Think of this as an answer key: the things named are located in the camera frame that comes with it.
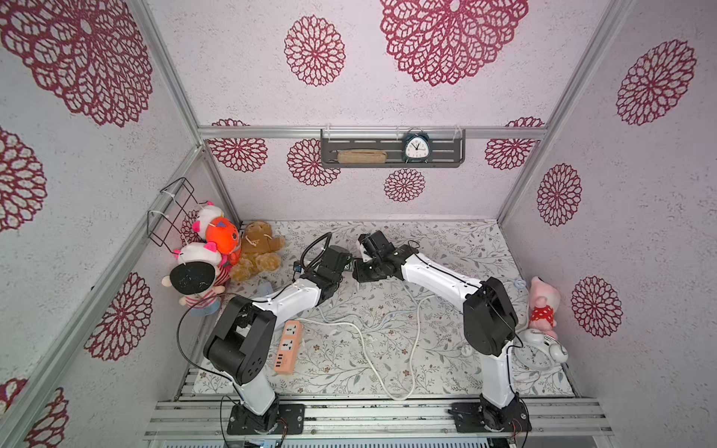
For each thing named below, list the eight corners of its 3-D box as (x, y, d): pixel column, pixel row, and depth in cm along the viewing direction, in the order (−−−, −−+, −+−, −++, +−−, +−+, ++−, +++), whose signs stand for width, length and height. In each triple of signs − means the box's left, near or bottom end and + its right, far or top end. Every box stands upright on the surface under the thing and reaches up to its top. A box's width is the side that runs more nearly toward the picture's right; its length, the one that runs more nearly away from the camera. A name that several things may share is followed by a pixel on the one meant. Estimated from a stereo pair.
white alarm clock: (506, 355, 87) (526, 339, 76) (511, 343, 89) (532, 326, 79) (539, 376, 83) (566, 362, 72) (544, 363, 85) (570, 347, 75)
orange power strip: (276, 373, 83) (274, 370, 81) (285, 324, 93) (283, 319, 91) (297, 373, 83) (295, 370, 81) (303, 324, 93) (302, 319, 91)
